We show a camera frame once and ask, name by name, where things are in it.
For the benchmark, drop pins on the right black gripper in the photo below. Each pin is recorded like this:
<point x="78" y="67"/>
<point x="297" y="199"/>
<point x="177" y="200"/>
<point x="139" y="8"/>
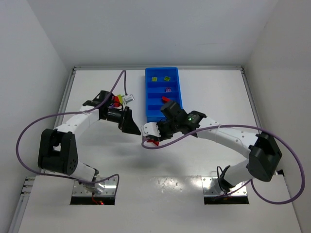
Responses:
<point x="161" y="131"/>

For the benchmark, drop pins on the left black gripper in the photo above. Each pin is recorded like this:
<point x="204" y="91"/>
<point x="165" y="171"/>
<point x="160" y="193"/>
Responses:
<point x="124" y="119"/>

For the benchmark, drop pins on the red round lego brick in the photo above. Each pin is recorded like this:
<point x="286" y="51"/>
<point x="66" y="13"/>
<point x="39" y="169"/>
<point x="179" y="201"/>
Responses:
<point x="117" y="99"/>

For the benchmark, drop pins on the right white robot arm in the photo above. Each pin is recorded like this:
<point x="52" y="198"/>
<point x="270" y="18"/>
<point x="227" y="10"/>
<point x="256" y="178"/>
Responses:
<point x="261" y="151"/>

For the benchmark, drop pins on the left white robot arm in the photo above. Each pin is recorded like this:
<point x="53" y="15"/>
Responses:
<point x="58" y="149"/>

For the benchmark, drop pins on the blue divided plastic tray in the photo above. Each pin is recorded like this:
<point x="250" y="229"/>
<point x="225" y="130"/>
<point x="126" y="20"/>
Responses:
<point x="154" y="91"/>

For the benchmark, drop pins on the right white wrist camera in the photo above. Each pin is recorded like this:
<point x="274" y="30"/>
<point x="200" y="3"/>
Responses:
<point x="150" y="130"/>

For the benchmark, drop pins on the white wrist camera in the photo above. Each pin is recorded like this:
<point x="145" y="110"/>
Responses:
<point x="150" y="130"/>
<point x="128" y="98"/>

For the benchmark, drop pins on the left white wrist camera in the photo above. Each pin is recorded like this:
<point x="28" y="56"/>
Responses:
<point x="128" y="98"/>

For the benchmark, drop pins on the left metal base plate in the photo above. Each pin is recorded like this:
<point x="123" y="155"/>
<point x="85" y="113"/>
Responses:
<point x="106" y="188"/>

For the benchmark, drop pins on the metal base plate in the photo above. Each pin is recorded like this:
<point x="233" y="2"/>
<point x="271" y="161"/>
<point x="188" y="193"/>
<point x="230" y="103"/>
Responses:
<point x="106" y="188"/>
<point x="211" y="188"/>

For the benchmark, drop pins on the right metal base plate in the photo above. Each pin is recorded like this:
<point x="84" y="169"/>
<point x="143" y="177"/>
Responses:
<point x="211" y="188"/>

